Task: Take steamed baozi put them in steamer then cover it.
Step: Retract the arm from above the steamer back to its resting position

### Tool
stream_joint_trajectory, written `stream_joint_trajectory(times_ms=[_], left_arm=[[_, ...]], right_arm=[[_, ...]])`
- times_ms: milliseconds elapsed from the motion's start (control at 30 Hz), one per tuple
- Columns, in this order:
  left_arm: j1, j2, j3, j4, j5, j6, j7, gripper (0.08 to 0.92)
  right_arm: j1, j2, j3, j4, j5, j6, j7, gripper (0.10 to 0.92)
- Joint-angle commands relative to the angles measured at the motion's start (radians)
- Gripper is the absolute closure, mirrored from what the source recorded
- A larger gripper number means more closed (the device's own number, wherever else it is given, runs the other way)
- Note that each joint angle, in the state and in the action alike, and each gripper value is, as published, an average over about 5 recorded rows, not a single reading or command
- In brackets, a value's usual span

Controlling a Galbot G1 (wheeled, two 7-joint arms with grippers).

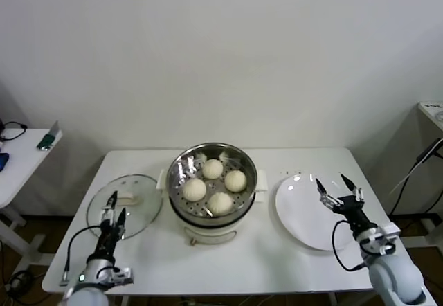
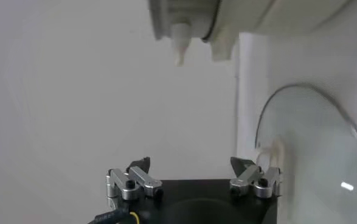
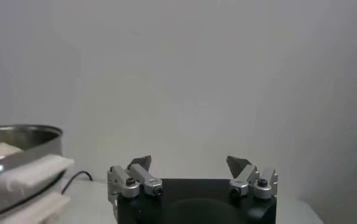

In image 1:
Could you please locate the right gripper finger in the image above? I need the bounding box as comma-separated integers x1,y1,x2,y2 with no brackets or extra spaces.
340,172,364,202
314,177,342,212

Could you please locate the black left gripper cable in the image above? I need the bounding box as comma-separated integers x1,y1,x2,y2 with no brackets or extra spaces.
60,225,105,287

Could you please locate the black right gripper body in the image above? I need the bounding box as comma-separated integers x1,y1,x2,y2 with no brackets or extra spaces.
333,196,379,242

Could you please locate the white electric cooker base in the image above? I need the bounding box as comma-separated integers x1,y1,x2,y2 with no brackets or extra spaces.
156,168,270,247

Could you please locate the thin black cable loop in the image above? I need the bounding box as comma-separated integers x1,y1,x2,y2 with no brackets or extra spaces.
0,120,28,143

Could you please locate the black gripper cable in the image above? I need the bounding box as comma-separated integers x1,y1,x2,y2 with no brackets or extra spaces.
60,225,105,287
332,219,368,271

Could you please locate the black floor cable coil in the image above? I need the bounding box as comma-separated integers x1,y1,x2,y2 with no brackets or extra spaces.
5,269,35,298

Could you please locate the white steamed baozi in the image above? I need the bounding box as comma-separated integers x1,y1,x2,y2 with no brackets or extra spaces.
202,159,224,179
207,191,233,216
224,170,248,193
182,177,208,202

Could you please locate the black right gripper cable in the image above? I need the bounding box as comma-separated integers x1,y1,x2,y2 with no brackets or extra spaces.
332,219,368,271

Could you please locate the round glass pot lid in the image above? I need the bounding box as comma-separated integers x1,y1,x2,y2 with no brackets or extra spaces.
86,173,163,241

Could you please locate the black wall cable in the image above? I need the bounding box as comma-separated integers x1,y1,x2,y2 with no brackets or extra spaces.
389,162,443,217

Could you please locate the large white plate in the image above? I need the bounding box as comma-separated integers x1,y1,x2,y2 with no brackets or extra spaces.
275,173,362,251

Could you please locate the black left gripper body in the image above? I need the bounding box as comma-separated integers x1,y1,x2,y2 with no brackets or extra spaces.
96,227,120,257

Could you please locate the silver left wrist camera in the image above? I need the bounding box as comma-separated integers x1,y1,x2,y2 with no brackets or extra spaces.
103,267,135,286

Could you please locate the white wall cable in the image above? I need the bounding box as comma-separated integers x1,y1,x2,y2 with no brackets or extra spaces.
388,146,443,196

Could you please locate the perforated steel steamer basket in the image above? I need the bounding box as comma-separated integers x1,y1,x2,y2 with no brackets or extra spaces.
165,142,260,226

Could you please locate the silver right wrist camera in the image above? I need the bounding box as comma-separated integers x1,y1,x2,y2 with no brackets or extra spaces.
358,222,401,255

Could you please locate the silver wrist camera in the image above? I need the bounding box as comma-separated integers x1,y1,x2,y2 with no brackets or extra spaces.
103,267,135,286
358,222,401,255

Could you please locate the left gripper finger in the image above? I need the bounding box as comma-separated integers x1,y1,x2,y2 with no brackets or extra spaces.
115,207,127,242
100,190,120,231

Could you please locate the black power plug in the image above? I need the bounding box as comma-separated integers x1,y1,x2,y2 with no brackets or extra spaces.
416,138,443,164

